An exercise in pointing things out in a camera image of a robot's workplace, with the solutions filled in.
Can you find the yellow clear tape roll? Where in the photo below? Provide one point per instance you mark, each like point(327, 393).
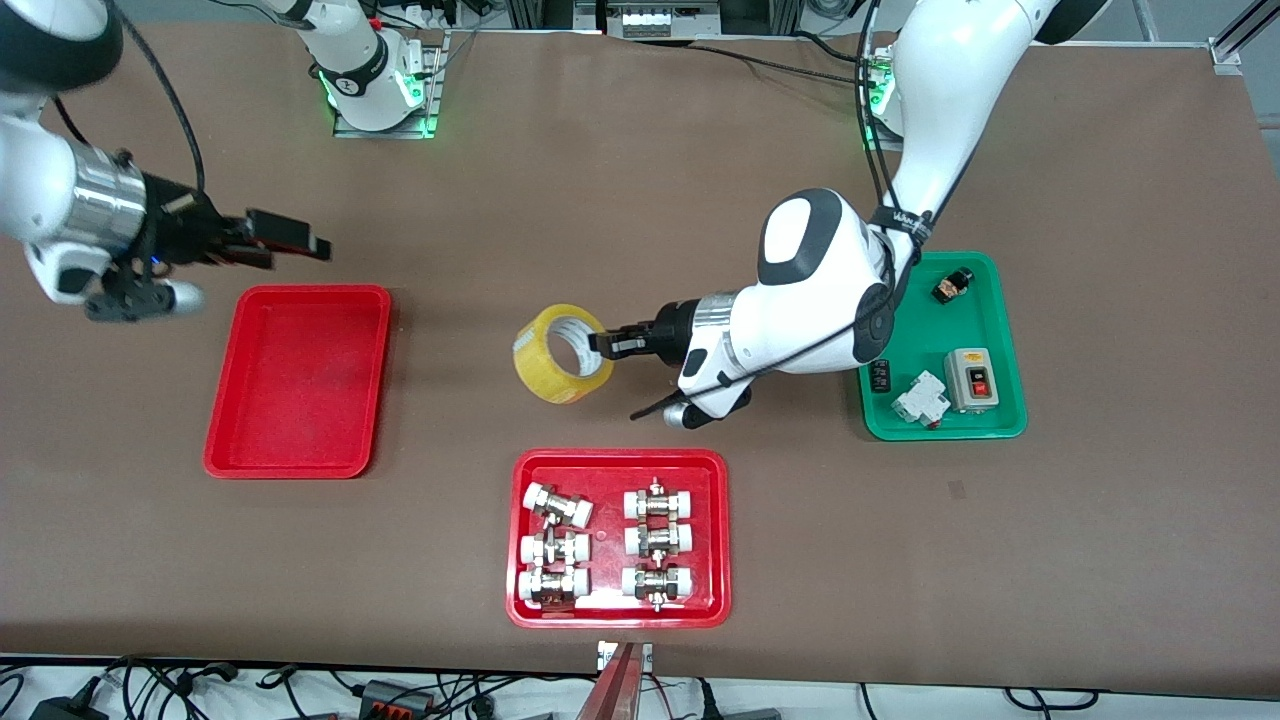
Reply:
point(545, 375)

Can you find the grey on-off switch box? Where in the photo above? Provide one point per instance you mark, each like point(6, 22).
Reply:
point(972, 380)

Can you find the black connector box orange levers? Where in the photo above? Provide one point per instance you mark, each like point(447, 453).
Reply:
point(398, 697)

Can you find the white circuit breaker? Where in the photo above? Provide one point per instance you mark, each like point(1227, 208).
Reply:
point(920, 400)

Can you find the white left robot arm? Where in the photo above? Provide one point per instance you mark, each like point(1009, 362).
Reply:
point(830, 280)

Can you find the green plastic tray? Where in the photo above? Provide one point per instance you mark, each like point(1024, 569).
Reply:
point(960, 330)

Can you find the black power adapter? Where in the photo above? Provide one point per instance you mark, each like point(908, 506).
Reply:
point(65, 708)

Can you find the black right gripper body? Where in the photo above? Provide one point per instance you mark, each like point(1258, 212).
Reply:
point(181, 229)

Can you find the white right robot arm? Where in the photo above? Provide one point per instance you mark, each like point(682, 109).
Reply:
point(40, 170)

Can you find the white power strip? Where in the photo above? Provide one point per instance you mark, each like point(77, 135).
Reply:
point(660, 18)

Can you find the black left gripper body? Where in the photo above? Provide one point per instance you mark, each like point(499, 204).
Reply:
point(672, 331)

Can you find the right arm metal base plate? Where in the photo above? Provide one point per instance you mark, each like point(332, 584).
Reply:
point(437, 90)

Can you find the black push button switch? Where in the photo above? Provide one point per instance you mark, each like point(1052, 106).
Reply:
point(952, 286)

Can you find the red and aluminium post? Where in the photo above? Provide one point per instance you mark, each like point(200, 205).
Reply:
point(620, 685)

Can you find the empty red plastic tray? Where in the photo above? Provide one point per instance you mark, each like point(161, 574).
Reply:
point(300, 385)

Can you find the white and metal pipe fitting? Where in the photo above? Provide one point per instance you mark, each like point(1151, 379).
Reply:
point(558, 505)
point(555, 548)
point(659, 540)
point(657, 583)
point(553, 585)
point(659, 502)

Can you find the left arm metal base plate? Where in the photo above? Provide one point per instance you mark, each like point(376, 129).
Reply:
point(870, 135)

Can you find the red tray with fittings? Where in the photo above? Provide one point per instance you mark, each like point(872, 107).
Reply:
point(610, 610)

